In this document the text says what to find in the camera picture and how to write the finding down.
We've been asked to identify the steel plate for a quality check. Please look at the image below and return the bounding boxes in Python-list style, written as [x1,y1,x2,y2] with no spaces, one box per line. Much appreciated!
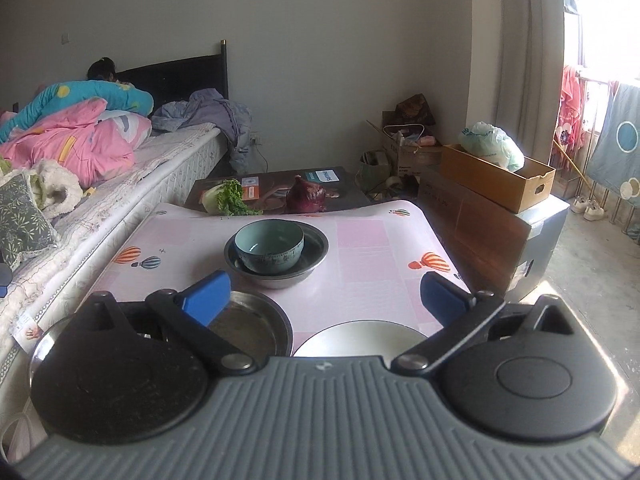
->
[208,290,293,361]
[28,315,73,386]

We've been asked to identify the white ceramic plate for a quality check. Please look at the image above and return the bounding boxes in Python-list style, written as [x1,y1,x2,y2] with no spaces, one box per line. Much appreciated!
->
[294,320,427,366]

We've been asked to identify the green ceramic bowl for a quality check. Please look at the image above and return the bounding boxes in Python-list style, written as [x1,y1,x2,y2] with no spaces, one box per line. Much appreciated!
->
[233,219,305,275]

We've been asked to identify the large steel bowl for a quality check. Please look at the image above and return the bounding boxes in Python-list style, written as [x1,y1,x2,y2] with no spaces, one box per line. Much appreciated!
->
[224,219,330,289]

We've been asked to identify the large brown cardboard box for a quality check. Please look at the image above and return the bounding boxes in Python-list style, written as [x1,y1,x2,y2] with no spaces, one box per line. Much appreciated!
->
[418,168,568,301]

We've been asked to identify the pink patterned tablecloth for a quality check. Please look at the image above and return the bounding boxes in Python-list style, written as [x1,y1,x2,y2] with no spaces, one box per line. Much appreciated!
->
[38,200,465,348]

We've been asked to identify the green lettuce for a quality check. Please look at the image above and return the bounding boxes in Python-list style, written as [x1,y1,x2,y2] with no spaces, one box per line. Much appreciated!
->
[201,180,262,217]

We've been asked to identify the white mattress bed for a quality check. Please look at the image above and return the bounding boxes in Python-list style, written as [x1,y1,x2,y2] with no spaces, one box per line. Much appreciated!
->
[1,124,227,377]

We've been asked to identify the open brown cardboard tray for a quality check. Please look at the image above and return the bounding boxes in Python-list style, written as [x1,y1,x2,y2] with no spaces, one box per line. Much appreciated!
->
[440,144,555,214]

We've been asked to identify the dark printed appliance box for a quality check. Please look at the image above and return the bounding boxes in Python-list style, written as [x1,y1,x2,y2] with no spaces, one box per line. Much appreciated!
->
[183,164,374,215]

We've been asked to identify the red onion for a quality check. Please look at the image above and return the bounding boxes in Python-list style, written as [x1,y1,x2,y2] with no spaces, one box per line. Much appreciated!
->
[285,174,326,214]

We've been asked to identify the white shoes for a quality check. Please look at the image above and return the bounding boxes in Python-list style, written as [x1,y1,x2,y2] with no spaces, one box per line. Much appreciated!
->
[570,196,606,221]

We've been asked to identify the open cluttered cardboard box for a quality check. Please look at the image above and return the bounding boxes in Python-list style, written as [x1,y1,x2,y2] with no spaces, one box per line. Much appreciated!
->
[369,93,442,177]

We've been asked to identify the green white plastic bag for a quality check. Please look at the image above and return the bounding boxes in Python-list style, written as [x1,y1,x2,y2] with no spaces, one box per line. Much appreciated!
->
[458,122,525,172]

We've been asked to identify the dark leaf-pattern pillow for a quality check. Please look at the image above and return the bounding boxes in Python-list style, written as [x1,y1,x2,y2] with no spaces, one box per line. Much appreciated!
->
[0,172,58,271]

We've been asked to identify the purple grey clothes pile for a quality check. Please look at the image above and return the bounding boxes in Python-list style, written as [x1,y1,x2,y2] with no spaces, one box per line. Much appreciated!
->
[151,88,252,174]

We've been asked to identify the pink blue quilt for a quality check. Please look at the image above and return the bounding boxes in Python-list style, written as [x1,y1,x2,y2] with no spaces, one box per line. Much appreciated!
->
[1,80,154,188]

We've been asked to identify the blue circle-patterned blanket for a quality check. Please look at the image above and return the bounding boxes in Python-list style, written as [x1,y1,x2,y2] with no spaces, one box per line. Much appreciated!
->
[587,84,640,208]

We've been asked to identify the black headboard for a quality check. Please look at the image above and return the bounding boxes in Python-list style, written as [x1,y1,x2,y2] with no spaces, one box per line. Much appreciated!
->
[117,39,229,110]

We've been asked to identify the grey curtain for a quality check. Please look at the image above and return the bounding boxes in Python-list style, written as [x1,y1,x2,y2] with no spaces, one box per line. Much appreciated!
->
[496,0,564,162]

